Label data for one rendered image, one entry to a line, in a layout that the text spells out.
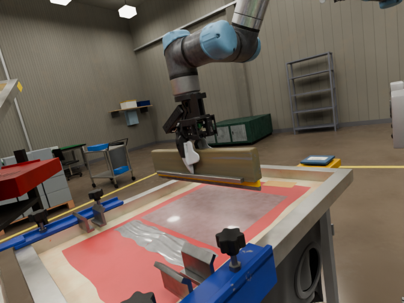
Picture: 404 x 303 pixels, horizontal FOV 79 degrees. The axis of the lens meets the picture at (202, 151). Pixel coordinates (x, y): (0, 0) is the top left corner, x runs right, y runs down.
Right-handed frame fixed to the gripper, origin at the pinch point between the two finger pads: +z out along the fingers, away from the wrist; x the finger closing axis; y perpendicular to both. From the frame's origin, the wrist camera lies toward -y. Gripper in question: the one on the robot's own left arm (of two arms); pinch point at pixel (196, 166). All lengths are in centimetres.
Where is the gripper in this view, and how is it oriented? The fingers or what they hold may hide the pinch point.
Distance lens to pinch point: 70.0
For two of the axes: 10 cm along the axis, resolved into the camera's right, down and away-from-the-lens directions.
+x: 7.1, -2.5, 6.6
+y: 6.8, 0.0, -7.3
